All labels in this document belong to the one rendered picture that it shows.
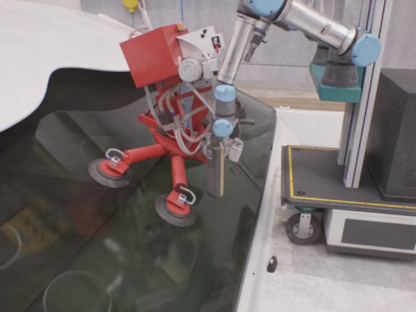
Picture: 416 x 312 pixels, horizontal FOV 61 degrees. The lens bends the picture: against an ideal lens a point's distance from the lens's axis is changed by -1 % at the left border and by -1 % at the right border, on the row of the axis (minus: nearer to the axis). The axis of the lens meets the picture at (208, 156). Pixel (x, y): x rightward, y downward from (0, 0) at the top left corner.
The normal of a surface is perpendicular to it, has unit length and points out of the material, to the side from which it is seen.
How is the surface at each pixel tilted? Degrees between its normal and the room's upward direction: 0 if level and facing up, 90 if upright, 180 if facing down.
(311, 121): 90
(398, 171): 90
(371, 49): 93
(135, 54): 90
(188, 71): 81
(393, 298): 0
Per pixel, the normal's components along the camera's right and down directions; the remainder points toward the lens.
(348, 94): -0.18, 0.40
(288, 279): 0.00, -0.91
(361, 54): 0.20, 0.45
